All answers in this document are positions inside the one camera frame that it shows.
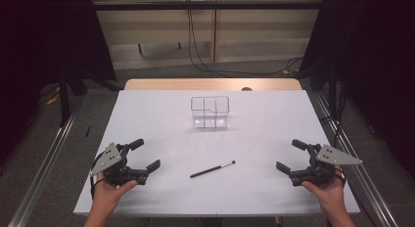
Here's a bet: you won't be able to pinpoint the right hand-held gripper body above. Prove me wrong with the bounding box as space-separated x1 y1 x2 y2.
288 143 363 188

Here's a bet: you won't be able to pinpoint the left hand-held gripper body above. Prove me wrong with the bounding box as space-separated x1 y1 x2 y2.
90 142 149 186

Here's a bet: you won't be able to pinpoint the black makeup brush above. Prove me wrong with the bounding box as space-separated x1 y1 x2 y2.
189 159 236 179

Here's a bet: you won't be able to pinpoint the clear plastic organizer box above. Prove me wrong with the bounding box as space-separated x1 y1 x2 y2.
190 95 231 129

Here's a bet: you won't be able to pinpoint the person's left hand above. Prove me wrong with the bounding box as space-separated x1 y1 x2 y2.
92 169 139 211

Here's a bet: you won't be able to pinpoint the person's right hand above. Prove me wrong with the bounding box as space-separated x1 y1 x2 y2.
300 164 346 212

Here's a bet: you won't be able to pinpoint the white table cover sheet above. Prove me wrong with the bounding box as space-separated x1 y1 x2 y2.
72 89 361 217

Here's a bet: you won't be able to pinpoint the black metal stand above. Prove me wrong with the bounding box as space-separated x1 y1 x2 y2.
58 68 71 127

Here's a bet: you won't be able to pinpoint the wooden table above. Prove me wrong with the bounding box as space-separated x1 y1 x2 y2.
123 77 302 92

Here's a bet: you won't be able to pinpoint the black curtain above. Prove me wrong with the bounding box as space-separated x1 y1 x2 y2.
0 0 117 166
298 0 415 179

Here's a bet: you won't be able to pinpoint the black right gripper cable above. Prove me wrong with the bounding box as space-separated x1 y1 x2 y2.
332 166 346 189

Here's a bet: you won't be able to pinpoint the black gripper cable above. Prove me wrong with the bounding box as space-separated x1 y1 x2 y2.
332 166 346 189
89 152 108 200

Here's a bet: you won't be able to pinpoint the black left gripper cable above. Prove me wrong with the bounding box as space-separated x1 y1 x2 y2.
89 152 108 200

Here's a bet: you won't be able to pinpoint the metal floor rail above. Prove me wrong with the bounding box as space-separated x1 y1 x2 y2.
7 96 84 227
312 91 399 227

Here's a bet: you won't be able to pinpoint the yellow floor cable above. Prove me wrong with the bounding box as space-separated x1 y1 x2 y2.
46 86 62 106

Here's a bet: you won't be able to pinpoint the black hanging wall cables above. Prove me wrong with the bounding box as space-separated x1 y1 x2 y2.
186 0 304 76

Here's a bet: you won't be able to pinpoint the black horizontal frame bar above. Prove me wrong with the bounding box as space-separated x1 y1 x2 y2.
91 1 324 12

